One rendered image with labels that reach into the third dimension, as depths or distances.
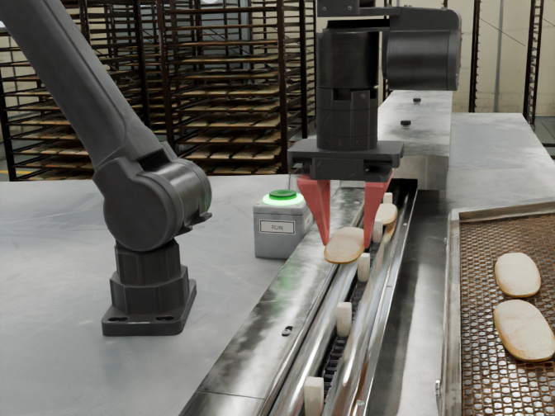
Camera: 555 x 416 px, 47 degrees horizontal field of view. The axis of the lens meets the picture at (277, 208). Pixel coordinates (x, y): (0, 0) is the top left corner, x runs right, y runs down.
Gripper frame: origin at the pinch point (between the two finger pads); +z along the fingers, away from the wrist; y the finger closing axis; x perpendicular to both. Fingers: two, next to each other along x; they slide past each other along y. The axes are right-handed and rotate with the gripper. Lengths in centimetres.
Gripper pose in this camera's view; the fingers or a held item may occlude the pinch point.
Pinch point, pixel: (346, 237)
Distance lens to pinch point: 63.4
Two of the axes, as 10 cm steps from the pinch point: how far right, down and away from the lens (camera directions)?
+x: 2.6, -2.8, 9.3
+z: 0.2, 9.6, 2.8
